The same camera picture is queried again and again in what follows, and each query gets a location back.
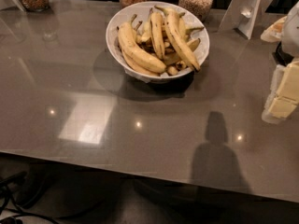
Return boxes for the middle upright yellow banana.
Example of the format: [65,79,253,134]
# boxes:
[149,12,164,60]

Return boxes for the black cables on floor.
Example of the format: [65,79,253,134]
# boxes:
[0,170,60,224]

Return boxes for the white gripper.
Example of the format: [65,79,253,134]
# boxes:
[262,62,299,124]

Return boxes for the large front yellow banana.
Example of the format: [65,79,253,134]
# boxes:
[118,14,166,75]

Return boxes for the white ceramic bowl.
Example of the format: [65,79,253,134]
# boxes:
[106,2,209,83]

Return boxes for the long yellow banana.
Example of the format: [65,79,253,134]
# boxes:
[155,6,200,71]

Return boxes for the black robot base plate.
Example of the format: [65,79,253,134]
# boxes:
[273,43,293,66]

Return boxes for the lower front yellow banana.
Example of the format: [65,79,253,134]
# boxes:
[121,51,159,77]

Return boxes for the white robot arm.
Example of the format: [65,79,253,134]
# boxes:
[261,2,299,124]

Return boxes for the white angled stand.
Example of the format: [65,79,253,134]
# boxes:
[218,0,273,39]

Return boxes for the small back yellow banana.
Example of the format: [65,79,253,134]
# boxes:
[135,21,151,44]

